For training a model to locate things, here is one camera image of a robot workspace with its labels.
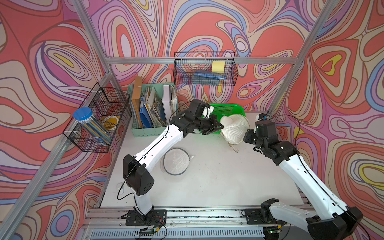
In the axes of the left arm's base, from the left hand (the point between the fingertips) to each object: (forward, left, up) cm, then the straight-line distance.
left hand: (225, 126), depth 70 cm
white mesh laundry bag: (-5, +25, -25) cm, 36 cm away
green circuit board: (-38, +38, -34) cm, 63 cm away
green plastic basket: (+45, -8, -31) cm, 55 cm away
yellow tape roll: (+2, +55, +1) cm, 55 cm away
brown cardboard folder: (+20, +48, 0) cm, 52 cm away
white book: (+25, +32, -6) cm, 41 cm away
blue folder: (+20, +46, -14) cm, 52 cm away
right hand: (0, -13, -7) cm, 15 cm away
